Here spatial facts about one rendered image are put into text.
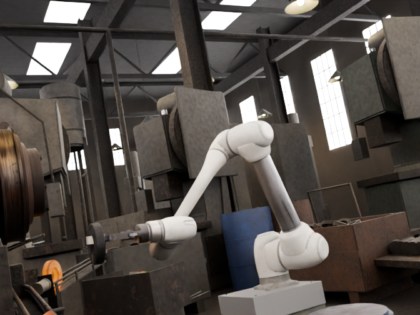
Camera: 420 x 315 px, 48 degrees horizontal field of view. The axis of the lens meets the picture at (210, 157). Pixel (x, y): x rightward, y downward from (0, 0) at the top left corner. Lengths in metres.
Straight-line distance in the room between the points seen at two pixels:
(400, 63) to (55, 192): 4.32
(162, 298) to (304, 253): 0.98
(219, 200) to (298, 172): 1.38
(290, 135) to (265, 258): 4.52
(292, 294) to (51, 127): 3.18
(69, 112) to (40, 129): 6.25
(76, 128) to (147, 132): 5.34
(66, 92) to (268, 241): 9.17
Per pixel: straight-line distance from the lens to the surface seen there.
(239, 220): 5.15
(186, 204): 2.11
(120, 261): 4.12
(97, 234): 1.77
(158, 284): 1.45
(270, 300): 2.25
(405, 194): 6.34
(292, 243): 2.26
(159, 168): 5.63
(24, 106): 4.79
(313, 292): 2.38
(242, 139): 2.14
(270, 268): 2.39
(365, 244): 3.80
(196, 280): 4.61
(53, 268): 2.53
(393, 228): 4.10
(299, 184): 6.70
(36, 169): 1.92
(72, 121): 11.00
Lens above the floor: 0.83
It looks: 8 degrees up
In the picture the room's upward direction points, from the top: 10 degrees counter-clockwise
